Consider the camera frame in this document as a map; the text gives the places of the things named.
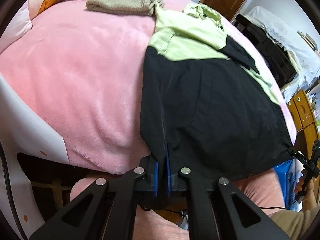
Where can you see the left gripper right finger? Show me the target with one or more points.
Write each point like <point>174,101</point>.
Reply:
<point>176,186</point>

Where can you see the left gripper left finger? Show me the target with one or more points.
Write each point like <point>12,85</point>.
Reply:
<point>149,183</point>

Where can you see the person's right hand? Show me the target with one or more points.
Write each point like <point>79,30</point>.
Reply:
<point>309,200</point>

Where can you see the black piano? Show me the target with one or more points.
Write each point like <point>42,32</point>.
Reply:
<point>276,58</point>

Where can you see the green and black hooded jacket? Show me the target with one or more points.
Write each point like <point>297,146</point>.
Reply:
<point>206,104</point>

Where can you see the blue plastic bag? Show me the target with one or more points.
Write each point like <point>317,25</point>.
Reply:
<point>289,174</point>

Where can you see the folded beige knit sweater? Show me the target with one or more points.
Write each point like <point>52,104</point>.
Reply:
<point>125,7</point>

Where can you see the pink bed sheet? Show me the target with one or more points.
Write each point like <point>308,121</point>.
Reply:
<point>70,94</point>

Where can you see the wooden drawer cabinet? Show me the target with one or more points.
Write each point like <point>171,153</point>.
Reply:
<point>305,123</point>

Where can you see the white lace cover cloth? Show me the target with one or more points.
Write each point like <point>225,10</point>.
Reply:
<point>304,58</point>

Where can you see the stack of books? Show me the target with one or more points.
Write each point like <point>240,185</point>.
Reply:
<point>309,40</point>

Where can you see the white bear print pillow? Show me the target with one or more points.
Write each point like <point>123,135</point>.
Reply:
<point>18,26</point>

